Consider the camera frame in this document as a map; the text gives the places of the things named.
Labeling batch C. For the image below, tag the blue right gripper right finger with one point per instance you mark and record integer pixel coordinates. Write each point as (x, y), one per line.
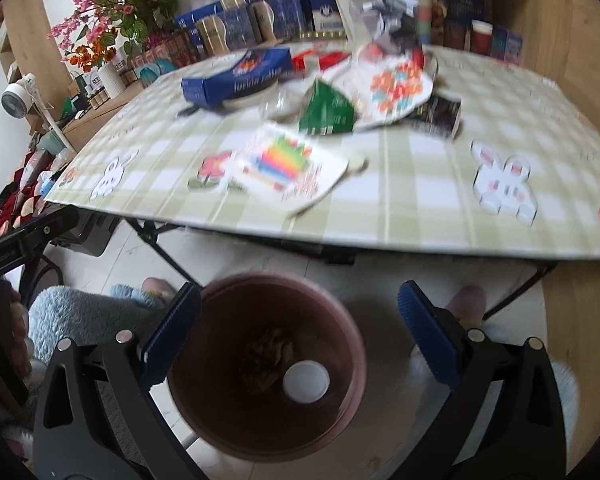
(431, 329)

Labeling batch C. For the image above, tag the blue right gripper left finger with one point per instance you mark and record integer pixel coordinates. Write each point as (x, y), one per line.
(165, 332)

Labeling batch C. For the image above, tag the white paper bowl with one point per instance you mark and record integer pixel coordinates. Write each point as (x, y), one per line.
(306, 382)

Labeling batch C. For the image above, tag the colourful candle pack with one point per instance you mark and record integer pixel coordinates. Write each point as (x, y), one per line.
(285, 170)

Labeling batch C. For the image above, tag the black foil packet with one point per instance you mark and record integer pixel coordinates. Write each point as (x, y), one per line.
(439, 116)

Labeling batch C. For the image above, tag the green carton piece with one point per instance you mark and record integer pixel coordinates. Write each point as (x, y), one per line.
(327, 112)

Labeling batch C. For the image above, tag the blue cardboard box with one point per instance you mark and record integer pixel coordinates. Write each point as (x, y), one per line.
(237, 76)

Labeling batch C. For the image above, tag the floral white plastic package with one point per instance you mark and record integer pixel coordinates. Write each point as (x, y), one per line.
(382, 88)

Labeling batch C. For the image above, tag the grey white paper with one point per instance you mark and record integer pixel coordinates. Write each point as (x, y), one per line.
(392, 23)

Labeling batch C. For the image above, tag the brown paper bag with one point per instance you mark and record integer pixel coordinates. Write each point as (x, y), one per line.
(268, 358)

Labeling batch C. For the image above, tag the brown plastic trash bin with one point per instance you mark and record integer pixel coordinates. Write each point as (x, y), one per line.
(207, 379)

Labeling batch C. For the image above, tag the person left hand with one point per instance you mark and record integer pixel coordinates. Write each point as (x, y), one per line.
(18, 328)

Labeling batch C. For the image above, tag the white desk fan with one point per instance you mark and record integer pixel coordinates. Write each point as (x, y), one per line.
(18, 98)

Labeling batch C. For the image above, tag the white vase orange flowers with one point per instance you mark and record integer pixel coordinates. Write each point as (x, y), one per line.
(97, 70)

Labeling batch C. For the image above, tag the green plaid bunny tablecloth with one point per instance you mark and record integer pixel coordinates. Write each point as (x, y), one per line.
(522, 178)

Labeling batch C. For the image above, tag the pink blossom plant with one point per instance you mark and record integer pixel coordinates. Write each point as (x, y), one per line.
(87, 37)

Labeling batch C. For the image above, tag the dark blue gift box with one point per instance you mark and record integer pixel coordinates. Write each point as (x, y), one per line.
(227, 31)

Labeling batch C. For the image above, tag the red cigarette pack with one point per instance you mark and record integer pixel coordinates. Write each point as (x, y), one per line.
(312, 60)

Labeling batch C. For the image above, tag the red cup on shelf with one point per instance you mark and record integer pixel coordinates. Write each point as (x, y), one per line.
(481, 37)

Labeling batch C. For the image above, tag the white flower pot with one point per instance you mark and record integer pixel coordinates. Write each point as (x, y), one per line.
(356, 30)

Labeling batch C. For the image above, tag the stack of pastel cups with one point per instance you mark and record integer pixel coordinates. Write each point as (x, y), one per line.
(423, 21)

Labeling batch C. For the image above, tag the black folding table frame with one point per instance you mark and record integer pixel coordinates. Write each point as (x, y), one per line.
(150, 230)

